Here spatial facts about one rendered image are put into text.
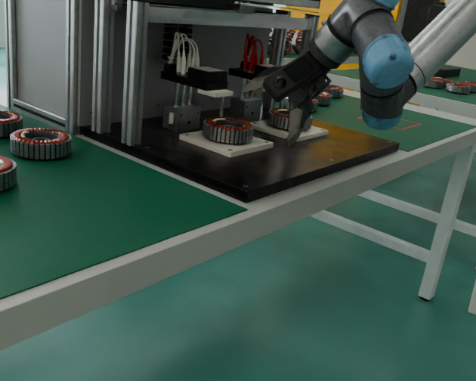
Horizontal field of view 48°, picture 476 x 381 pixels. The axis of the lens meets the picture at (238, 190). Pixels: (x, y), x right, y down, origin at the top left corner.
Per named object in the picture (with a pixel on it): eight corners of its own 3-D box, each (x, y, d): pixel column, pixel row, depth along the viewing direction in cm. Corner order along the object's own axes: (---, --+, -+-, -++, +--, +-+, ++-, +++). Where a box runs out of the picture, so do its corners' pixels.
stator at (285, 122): (319, 129, 138) (321, 116, 137) (292, 134, 130) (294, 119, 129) (285, 119, 145) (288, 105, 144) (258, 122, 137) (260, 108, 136)
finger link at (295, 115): (312, 143, 112) (317, 100, 108) (298, 151, 108) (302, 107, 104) (299, 139, 114) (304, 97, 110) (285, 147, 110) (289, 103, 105)
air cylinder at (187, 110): (199, 128, 129) (201, 106, 127) (177, 132, 124) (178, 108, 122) (184, 123, 132) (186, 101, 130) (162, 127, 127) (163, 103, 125)
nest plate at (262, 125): (328, 134, 139) (329, 130, 139) (295, 142, 128) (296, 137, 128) (281, 121, 148) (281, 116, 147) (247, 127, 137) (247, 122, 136)
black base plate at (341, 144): (397, 150, 141) (400, 142, 140) (245, 203, 93) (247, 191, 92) (257, 110, 168) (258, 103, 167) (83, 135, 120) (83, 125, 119)
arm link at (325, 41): (347, 51, 93) (317, 17, 94) (331, 69, 96) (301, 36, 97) (366, 44, 99) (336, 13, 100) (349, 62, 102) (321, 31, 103)
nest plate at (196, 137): (273, 147, 121) (273, 142, 121) (230, 157, 110) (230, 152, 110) (223, 131, 130) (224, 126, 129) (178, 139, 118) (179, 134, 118)
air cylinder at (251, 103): (260, 119, 147) (262, 98, 146) (242, 121, 142) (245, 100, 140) (245, 114, 150) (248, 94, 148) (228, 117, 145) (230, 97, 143)
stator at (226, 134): (262, 141, 120) (264, 125, 119) (230, 148, 112) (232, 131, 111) (224, 128, 127) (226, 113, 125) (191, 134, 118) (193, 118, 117)
